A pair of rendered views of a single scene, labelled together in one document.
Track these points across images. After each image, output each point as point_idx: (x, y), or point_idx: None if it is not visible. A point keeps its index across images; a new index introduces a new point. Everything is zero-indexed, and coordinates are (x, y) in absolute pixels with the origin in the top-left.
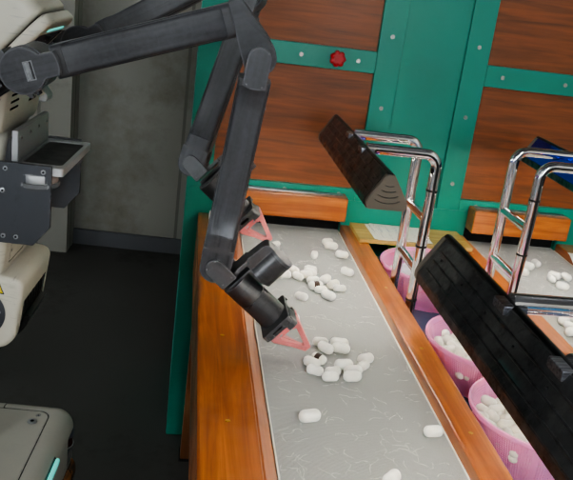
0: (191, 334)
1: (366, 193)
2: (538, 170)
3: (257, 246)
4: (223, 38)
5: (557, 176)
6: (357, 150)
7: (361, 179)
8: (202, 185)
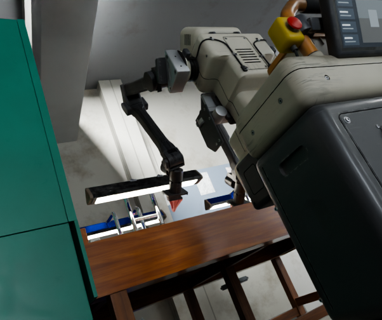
0: (209, 256)
1: (198, 174)
2: (138, 207)
3: (230, 173)
4: None
5: (110, 227)
6: (157, 177)
7: (184, 176)
8: (181, 169)
